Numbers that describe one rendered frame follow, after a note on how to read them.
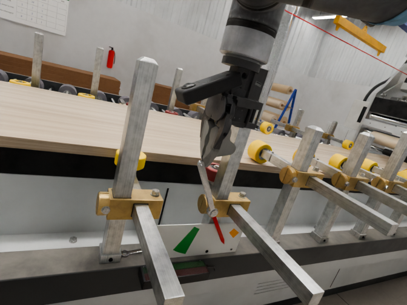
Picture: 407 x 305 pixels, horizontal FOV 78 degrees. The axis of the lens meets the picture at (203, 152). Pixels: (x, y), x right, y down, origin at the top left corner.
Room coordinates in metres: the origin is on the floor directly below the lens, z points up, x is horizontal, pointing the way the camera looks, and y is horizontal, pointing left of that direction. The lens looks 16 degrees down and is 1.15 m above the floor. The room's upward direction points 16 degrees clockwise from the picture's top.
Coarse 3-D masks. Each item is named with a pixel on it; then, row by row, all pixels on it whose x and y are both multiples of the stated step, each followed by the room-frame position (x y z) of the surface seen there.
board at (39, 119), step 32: (0, 96) 0.83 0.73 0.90; (32, 96) 0.95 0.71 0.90; (64, 96) 1.11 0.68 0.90; (0, 128) 0.56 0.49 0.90; (32, 128) 0.62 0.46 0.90; (64, 128) 0.69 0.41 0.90; (96, 128) 0.78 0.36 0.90; (160, 128) 1.03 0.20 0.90; (192, 128) 1.22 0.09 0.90; (160, 160) 0.72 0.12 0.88; (192, 160) 0.77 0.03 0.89; (288, 160) 1.12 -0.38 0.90; (384, 160) 2.18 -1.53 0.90
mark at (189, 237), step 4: (196, 228) 0.56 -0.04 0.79; (192, 232) 0.55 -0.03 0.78; (196, 232) 0.56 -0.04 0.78; (188, 236) 0.55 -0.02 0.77; (192, 236) 0.55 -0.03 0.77; (184, 240) 0.54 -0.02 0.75; (188, 240) 0.55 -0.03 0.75; (192, 240) 0.56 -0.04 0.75; (180, 244) 0.54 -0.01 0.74; (184, 244) 0.55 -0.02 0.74; (188, 244) 0.55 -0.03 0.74; (176, 248) 0.54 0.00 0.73; (180, 248) 0.54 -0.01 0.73; (184, 248) 0.55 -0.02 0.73; (180, 252) 0.54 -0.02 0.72; (184, 252) 0.55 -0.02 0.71
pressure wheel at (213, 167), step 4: (212, 164) 0.74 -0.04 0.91; (216, 164) 0.75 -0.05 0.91; (208, 168) 0.69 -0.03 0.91; (212, 168) 0.70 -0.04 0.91; (216, 168) 0.71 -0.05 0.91; (208, 172) 0.69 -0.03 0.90; (212, 172) 0.68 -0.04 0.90; (216, 172) 0.68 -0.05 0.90; (208, 176) 0.69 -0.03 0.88; (212, 176) 0.68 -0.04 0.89; (212, 180) 0.68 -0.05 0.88
